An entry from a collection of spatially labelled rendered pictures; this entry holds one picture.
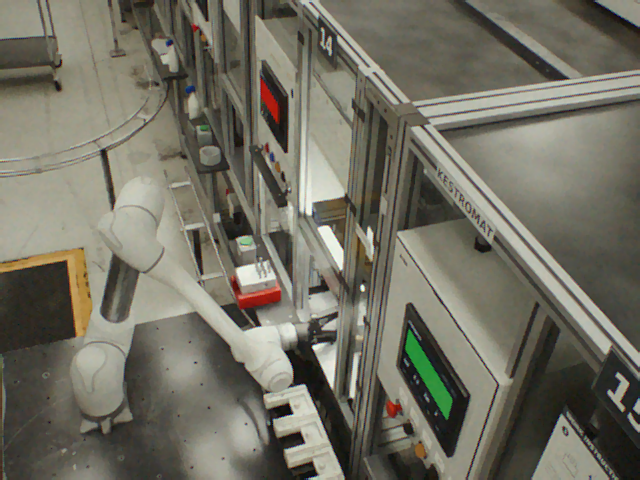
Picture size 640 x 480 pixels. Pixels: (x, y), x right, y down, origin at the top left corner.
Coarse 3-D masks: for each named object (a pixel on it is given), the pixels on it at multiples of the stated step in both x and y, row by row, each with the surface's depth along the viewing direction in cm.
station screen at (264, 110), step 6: (264, 78) 213; (270, 90) 209; (276, 96) 204; (264, 102) 219; (276, 102) 205; (264, 108) 221; (264, 114) 222; (270, 114) 215; (270, 120) 216; (270, 126) 218; (276, 126) 211; (276, 132) 212; (276, 138) 214
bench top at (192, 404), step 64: (192, 320) 273; (256, 320) 275; (64, 384) 247; (128, 384) 248; (192, 384) 249; (256, 384) 250; (64, 448) 227; (128, 448) 228; (192, 448) 229; (256, 448) 230
